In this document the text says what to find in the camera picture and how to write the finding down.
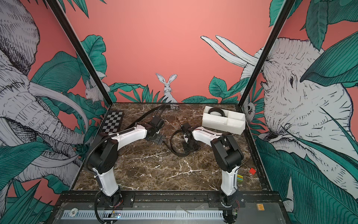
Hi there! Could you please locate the long black belt s-curved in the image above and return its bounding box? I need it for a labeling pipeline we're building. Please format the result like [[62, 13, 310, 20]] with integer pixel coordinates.
[[208, 107, 226, 117]]

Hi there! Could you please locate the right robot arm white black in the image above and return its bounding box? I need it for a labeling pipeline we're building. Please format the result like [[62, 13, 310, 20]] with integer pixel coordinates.
[[180, 123, 244, 197]]

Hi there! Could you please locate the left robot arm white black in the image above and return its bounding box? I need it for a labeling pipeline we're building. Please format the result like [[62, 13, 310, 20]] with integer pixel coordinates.
[[85, 116, 165, 197]]

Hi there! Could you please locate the white foam storage box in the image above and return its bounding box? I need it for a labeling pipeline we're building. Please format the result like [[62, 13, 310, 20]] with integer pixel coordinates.
[[202, 106, 246, 135]]

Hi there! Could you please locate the black belt upper long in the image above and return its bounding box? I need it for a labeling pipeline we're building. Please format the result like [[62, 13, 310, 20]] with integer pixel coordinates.
[[124, 104, 180, 130]]

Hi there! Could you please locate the black white checkerboard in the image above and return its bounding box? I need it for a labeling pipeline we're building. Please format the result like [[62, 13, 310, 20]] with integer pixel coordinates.
[[99, 111, 124, 134]]

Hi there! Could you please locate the red cube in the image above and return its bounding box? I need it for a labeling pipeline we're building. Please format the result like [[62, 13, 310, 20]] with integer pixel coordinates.
[[249, 168, 257, 175]]

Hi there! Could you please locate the orange label sticker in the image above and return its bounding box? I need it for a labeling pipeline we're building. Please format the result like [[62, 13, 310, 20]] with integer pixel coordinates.
[[256, 203, 265, 211]]

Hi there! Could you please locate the white slotted cable duct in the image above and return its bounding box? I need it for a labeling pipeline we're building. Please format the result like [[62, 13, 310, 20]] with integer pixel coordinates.
[[61, 210, 224, 221]]

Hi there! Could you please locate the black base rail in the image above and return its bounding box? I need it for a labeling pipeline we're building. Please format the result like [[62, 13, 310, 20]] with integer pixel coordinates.
[[56, 190, 282, 208]]

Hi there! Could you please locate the left black frame post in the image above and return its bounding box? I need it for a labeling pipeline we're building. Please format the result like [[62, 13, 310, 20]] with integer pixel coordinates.
[[46, 0, 113, 107]]

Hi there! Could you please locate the black frame post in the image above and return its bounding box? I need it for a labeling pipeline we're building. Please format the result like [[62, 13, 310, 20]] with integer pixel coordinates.
[[46, 0, 113, 107], [238, 0, 295, 109]]

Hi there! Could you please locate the right black frame post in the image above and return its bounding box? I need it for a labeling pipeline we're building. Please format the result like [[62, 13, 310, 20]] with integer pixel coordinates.
[[238, 0, 295, 109]]

